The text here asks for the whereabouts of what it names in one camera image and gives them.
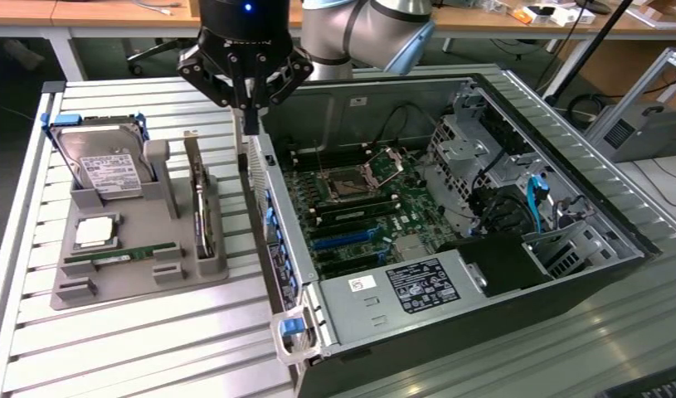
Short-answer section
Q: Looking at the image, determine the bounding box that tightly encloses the black RAM stick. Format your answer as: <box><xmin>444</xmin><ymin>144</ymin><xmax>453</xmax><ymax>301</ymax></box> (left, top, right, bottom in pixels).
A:
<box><xmin>316</xmin><ymin>201</ymin><xmax>400</xmax><ymax>221</ymax></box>

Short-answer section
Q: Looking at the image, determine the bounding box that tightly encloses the blue wire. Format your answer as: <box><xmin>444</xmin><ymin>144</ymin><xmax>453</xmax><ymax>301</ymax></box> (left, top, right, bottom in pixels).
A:
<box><xmin>528</xmin><ymin>173</ymin><xmax>549</xmax><ymax>235</ymax></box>

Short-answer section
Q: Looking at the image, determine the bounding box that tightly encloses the CPU socket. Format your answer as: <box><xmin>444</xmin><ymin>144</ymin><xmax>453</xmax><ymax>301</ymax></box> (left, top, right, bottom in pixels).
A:
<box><xmin>322</xmin><ymin>165</ymin><xmax>380</xmax><ymax>204</ymax></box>

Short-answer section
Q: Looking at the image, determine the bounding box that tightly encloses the silver CPU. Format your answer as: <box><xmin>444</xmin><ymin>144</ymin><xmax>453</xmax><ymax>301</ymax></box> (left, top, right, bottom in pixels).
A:
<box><xmin>73</xmin><ymin>217</ymin><xmax>117</xmax><ymax>250</ymax></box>

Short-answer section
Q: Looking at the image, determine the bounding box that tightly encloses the silver disk bay cage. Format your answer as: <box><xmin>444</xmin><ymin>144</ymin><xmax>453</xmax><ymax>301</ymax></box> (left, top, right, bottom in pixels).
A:
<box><xmin>425</xmin><ymin>111</ymin><xmax>537</xmax><ymax>208</ymax></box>

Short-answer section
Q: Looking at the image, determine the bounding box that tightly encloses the grey computer tower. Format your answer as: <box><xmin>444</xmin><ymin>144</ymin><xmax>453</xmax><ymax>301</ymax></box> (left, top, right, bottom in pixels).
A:
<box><xmin>584</xmin><ymin>103</ymin><xmax>676</xmax><ymax>165</ymax></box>

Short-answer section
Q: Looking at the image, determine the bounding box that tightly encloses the silver power supply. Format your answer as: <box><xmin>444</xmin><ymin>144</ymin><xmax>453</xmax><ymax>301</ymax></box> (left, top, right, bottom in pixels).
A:
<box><xmin>314</xmin><ymin>248</ymin><xmax>488</xmax><ymax>347</ymax></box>

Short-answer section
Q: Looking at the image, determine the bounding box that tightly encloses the silver chipset heatsink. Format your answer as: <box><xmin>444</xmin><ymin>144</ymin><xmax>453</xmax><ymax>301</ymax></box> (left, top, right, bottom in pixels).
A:
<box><xmin>395</xmin><ymin>235</ymin><xmax>427</xmax><ymax>256</ymax></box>

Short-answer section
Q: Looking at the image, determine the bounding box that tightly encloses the black graphics card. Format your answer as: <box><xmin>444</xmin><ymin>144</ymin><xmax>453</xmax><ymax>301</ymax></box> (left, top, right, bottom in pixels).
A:
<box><xmin>181</xmin><ymin>130</ymin><xmax>217</xmax><ymax>260</ymax></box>

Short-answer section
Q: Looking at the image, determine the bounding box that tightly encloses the white cable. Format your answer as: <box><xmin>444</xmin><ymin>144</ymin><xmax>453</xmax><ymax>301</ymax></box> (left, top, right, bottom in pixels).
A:
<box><xmin>133</xmin><ymin>0</ymin><xmax>182</xmax><ymax>14</ymax></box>

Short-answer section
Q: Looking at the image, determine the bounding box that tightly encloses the black office chair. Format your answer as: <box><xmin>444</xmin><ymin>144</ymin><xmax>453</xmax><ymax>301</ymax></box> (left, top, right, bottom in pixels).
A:
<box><xmin>125</xmin><ymin>36</ymin><xmax>201</xmax><ymax>76</ymax></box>

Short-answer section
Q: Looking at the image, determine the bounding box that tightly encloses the metal socket cover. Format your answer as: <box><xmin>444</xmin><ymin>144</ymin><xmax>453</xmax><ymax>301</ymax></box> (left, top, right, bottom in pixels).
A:
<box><xmin>361</xmin><ymin>145</ymin><xmax>408</xmax><ymax>186</ymax></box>

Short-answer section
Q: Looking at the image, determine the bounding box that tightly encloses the coiled black cable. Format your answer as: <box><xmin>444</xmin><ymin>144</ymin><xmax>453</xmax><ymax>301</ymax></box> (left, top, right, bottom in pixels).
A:
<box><xmin>567</xmin><ymin>93</ymin><xmax>600</xmax><ymax>124</ymax></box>

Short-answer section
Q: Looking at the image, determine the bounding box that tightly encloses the blue expansion slot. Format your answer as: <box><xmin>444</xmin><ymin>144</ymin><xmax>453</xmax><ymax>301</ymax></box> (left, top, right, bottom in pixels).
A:
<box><xmin>312</xmin><ymin>231</ymin><xmax>373</xmax><ymax>250</ymax></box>

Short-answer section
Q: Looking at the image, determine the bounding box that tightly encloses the hard disk blue caddy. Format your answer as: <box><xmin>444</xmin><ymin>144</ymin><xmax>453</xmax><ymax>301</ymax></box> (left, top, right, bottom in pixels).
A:
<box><xmin>40</xmin><ymin>111</ymin><xmax>158</xmax><ymax>202</ymax></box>

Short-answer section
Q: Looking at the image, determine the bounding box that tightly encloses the white small box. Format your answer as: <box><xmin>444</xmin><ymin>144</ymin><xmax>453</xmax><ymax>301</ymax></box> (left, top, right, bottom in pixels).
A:
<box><xmin>547</xmin><ymin>7</ymin><xmax>596</xmax><ymax>28</ymax></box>

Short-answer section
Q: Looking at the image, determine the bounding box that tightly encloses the thin locking lever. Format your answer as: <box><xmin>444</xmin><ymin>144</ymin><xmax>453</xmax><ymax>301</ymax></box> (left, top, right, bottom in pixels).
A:
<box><xmin>312</xmin><ymin>139</ymin><xmax>326</xmax><ymax>186</ymax></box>

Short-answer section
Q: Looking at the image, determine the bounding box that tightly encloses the black plastic shroud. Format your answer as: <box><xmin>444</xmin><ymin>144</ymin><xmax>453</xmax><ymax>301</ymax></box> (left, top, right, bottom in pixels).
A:
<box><xmin>436</xmin><ymin>231</ymin><xmax>555</xmax><ymax>298</ymax></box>

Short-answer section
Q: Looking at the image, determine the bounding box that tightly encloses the black open PC case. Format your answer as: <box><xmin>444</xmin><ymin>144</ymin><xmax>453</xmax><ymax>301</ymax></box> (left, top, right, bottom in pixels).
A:
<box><xmin>230</xmin><ymin>73</ymin><xmax>663</xmax><ymax>398</ymax></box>

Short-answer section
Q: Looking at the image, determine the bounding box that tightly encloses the wooden desk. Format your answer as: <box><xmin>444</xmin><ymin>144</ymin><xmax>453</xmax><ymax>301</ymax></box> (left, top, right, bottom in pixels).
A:
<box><xmin>0</xmin><ymin>0</ymin><xmax>676</xmax><ymax>84</ymax></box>

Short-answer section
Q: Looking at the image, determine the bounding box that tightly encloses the green RAM stick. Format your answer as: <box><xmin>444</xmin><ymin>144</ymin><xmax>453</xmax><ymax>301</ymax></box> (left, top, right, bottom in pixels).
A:
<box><xmin>62</xmin><ymin>243</ymin><xmax>178</xmax><ymax>265</ymax></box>

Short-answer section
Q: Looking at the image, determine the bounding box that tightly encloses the aluminium profile frame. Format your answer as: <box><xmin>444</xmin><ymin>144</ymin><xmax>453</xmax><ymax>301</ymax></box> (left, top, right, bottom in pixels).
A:
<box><xmin>583</xmin><ymin>46</ymin><xmax>676</xmax><ymax>144</ymax></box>

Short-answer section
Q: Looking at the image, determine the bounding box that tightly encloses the green motherboard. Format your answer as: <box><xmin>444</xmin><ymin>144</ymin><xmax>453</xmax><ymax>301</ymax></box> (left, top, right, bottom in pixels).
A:
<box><xmin>278</xmin><ymin>143</ymin><xmax>464</xmax><ymax>279</ymax></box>

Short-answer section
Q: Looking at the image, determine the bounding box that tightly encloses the black wire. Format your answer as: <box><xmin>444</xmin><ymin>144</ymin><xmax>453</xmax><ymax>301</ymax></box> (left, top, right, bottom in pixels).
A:
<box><xmin>376</xmin><ymin>102</ymin><xmax>427</xmax><ymax>146</ymax></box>

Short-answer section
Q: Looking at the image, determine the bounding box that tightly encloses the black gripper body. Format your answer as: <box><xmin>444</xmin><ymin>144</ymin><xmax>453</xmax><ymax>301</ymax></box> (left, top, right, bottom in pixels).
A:
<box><xmin>197</xmin><ymin>0</ymin><xmax>293</xmax><ymax>80</ymax></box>

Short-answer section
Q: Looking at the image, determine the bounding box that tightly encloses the black expansion slot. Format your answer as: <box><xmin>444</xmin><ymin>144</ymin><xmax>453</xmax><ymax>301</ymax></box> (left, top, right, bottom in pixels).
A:
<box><xmin>308</xmin><ymin>221</ymin><xmax>366</xmax><ymax>240</ymax></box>

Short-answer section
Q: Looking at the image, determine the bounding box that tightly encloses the grey parts rack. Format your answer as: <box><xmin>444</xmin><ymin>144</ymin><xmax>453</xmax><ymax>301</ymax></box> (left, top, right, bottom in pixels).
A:
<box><xmin>49</xmin><ymin>138</ymin><xmax>230</xmax><ymax>311</ymax></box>

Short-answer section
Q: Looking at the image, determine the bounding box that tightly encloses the black stand pole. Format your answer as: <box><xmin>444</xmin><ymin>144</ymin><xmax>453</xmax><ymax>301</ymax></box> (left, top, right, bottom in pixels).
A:
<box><xmin>541</xmin><ymin>0</ymin><xmax>636</xmax><ymax>104</ymax></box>

